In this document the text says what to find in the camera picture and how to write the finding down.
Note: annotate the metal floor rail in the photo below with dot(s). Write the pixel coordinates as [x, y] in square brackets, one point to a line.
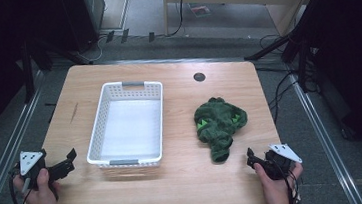
[9, 152]
[327, 144]

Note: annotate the green plush toy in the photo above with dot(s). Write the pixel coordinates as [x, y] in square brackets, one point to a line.
[219, 121]

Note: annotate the white plastic basket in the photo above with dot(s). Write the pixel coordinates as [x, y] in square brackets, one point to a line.
[127, 127]

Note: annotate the red booklet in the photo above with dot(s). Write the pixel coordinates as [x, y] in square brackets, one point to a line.
[199, 10]

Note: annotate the person's left hand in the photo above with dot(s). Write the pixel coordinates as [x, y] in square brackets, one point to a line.
[41, 202]

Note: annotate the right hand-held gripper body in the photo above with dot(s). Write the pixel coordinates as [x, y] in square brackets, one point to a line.
[280, 161]

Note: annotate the person's right hand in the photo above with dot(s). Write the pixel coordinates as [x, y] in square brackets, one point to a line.
[276, 188]

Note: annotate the black metal stand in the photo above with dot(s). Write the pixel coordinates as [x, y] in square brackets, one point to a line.
[28, 70]

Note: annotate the dark cabinet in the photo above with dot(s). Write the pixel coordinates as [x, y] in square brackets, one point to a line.
[80, 18]

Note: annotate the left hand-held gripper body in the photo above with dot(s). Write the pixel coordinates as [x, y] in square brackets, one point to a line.
[31, 162]

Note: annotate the black tripod stand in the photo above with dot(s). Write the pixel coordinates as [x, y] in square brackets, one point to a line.
[294, 42]

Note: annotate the black table grommet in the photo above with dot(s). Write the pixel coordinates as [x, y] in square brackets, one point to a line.
[199, 77]

